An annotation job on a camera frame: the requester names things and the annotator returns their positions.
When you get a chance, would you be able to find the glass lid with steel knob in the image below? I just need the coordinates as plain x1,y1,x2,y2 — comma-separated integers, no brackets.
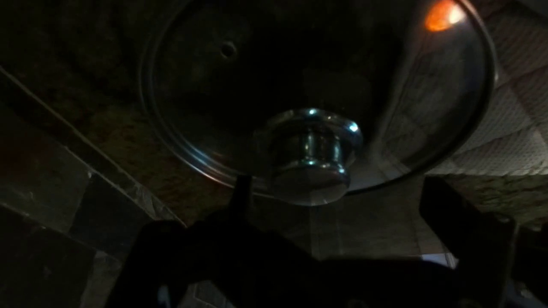
137,0,497,209

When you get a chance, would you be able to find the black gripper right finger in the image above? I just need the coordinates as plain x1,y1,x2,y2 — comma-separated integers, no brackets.
418,175,517,289

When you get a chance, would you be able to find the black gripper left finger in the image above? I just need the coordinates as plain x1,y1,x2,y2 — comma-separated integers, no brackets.
228,173,257,229

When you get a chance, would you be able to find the white quilted towel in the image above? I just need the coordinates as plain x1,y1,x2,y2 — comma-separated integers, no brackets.
426,0,548,180

